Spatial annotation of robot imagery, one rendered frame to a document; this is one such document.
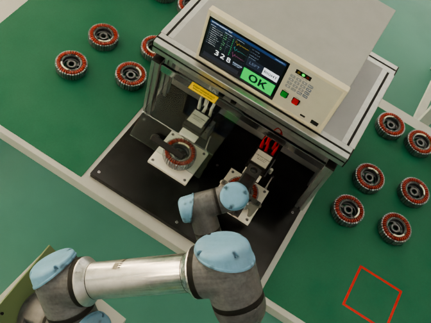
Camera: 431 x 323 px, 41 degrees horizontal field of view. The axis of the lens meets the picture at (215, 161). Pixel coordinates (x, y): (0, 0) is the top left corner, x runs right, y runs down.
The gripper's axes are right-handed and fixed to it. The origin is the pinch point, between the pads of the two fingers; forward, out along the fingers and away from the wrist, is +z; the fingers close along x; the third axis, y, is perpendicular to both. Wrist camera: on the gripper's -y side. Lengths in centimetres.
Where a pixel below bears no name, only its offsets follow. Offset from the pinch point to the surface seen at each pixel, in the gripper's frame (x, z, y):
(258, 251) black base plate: 14.7, -2.4, 13.0
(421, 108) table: 53, 123, -90
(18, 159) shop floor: -98, 70, 42
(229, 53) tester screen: -23.0, -27.5, -31.5
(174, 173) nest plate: -22.1, -0.2, 6.7
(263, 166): 1.8, -6.2, -10.5
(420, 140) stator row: 46, 35, -54
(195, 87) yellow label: -27.9, -17.9, -19.3
